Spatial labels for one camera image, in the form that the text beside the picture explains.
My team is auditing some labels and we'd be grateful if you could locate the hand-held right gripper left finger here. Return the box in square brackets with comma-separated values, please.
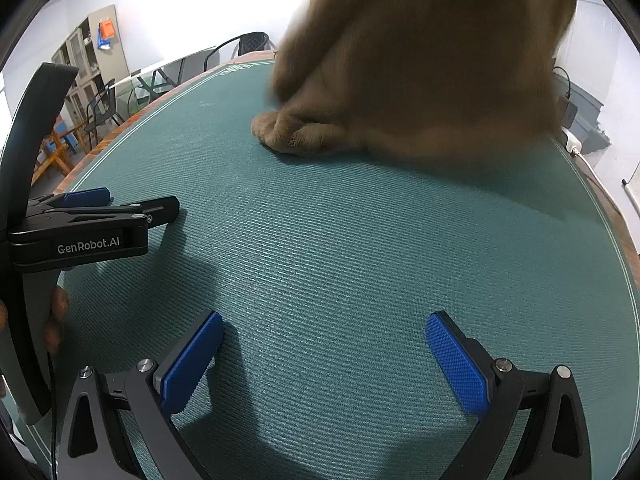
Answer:
[59, 311, 225, 480]

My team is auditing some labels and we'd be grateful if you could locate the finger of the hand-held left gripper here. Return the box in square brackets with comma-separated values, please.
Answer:
[42, 196, 181, 228]
[30, 187, 112, 212]

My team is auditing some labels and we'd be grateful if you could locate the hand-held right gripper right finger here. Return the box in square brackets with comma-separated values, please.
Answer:
[425, 311, 593, 480]

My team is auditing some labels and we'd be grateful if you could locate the brown fleece garment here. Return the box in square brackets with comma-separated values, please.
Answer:
[250, 0, 581, 158]

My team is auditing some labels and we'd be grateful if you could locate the person's left hand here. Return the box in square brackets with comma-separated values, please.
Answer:
[44, 286, 70, 354]

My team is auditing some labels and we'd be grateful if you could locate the wooden chair with blue cushion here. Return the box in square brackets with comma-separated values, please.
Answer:
[31, 115, 91, 186]

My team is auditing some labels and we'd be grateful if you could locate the black metal chair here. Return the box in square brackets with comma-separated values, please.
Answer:
[82, 79, 126, 153]
[204, 32, 277, 73]

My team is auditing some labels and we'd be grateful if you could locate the grey metal cabinet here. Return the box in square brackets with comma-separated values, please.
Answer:
[51, 4, 131, 126]

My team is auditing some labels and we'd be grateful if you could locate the orange blue hanging item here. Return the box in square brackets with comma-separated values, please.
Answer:
[97, 19, 117, 51]

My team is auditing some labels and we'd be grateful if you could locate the green table mat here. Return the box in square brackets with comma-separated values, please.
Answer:
[25, 60, 638, 480]

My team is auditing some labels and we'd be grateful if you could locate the white power strip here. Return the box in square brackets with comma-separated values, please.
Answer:
[560, 127, 583, 156]

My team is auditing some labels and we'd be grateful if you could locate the black adapter cable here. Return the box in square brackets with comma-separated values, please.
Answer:
[552, 66, 575, 107]

